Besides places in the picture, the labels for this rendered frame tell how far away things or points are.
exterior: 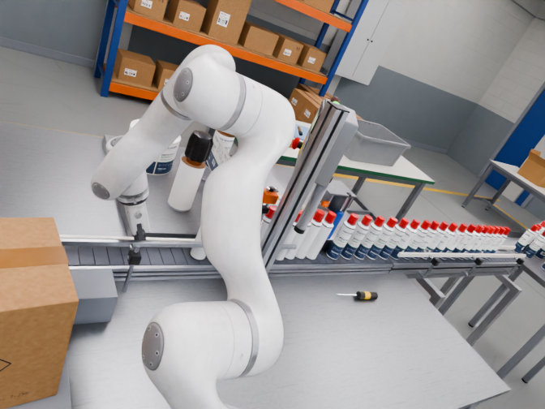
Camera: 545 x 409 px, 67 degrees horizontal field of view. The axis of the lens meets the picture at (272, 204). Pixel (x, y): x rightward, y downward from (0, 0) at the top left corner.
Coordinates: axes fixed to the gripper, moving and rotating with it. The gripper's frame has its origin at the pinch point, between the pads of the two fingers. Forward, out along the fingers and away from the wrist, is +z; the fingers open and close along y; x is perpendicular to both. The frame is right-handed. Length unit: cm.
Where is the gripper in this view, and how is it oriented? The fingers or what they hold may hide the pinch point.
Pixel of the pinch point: (139, 238)
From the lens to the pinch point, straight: 124.4
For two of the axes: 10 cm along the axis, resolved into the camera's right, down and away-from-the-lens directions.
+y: -4.2, -5.8, 7.0
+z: -0.7, 7.9, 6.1
